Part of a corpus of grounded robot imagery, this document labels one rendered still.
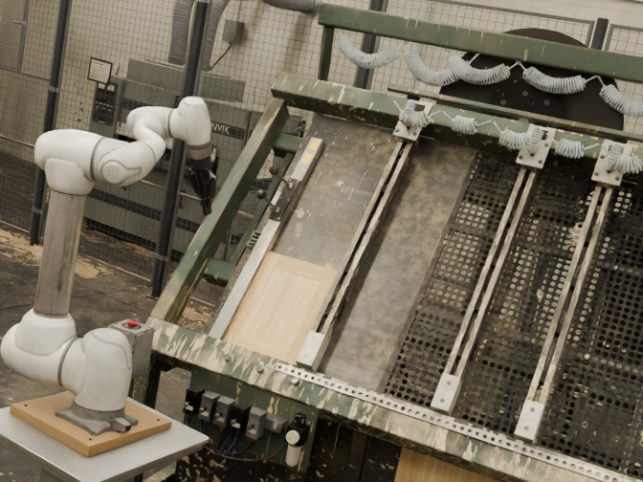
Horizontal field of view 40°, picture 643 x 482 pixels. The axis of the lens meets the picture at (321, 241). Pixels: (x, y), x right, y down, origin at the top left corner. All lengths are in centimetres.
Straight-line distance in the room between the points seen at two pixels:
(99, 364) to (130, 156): 61
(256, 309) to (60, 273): 87
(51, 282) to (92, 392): 34
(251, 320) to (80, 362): 81
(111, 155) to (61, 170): 16
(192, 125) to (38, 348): 91
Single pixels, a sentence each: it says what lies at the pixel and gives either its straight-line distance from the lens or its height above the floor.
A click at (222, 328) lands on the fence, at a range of 326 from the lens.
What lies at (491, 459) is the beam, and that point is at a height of 84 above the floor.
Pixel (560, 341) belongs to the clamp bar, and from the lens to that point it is 305.
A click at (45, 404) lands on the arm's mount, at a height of 78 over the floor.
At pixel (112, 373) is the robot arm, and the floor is 95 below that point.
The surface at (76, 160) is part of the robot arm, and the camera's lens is 261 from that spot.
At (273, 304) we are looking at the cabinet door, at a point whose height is 105.
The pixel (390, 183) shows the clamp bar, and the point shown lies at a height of 154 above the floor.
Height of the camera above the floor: 194
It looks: 11 degrees down
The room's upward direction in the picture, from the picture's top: 11 degrees clockwise
